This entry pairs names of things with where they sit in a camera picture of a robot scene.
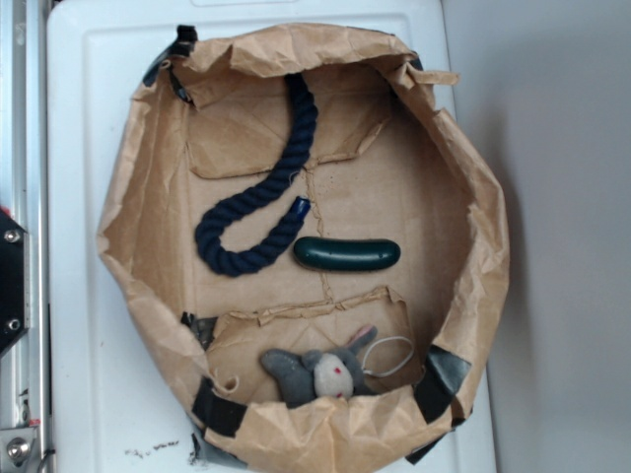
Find dark green plastic pickle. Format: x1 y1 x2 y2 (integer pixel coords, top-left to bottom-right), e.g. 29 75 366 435
293 236 401 272

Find brown paper lined cardboard box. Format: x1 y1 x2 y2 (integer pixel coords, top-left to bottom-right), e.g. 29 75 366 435
98 23 510 472

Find grey plush bunny toy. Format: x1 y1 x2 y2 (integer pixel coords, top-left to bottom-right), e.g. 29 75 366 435
260 324 414 408

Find white plastic bin lid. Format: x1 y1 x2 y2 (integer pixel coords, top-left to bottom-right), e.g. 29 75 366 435
46 0 498 473

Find navy blue twisted rope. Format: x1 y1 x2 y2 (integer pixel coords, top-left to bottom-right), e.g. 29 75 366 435
194 72 319 280

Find black metal bracket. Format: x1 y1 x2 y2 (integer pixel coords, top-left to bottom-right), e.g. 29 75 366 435
0 206 30 357

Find aluminium frame rail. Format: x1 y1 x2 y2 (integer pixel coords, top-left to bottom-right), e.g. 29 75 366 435
1 1 55 472

